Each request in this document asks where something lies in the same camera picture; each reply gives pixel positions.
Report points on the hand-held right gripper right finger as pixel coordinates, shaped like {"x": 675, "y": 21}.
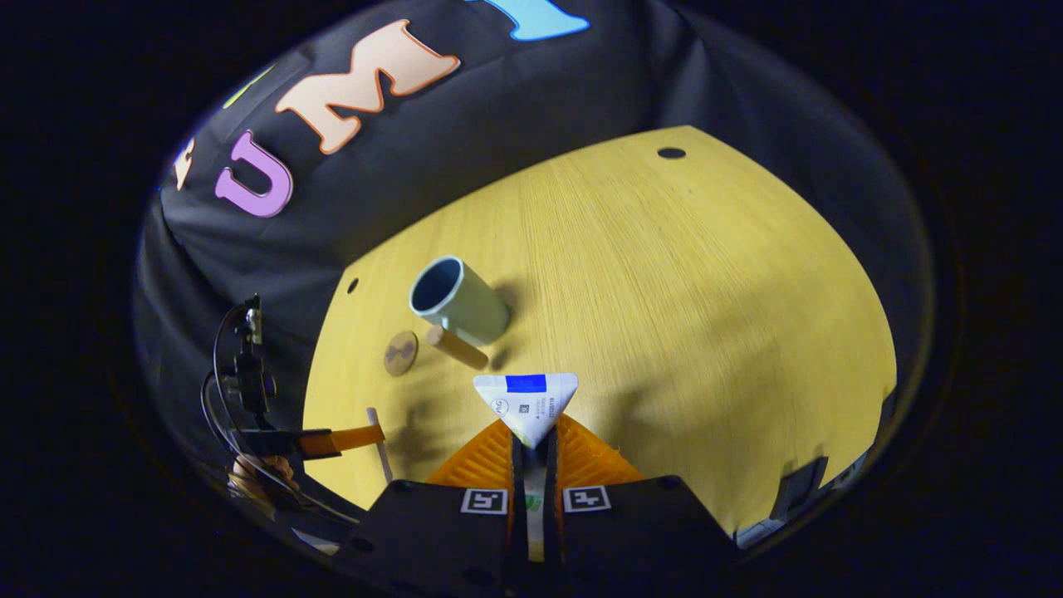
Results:
{"x": 639, "y": 531}

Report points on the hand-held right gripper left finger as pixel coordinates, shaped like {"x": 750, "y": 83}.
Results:
{"x": 432, "y": 531}

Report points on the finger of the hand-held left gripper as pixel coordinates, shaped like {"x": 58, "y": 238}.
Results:
{"x": 345, "y": 438}

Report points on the round brown coaster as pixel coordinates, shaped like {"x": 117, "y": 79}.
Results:
{"x": 401, "y": 353}

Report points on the white toothpaste tube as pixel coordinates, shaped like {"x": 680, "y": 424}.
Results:
{"x": 525, "y": 403}

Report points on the light green cup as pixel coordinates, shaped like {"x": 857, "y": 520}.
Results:
{"x": 457, "y": 299}

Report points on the wooden desktop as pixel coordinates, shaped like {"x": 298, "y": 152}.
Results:
{"x": 664, "y": 291}

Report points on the dark grey object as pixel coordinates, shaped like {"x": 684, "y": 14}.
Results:
{"x": 799, "y": 490}

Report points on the black backdrop cloth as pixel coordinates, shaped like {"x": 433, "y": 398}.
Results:
{"x": 498, "y": 124}

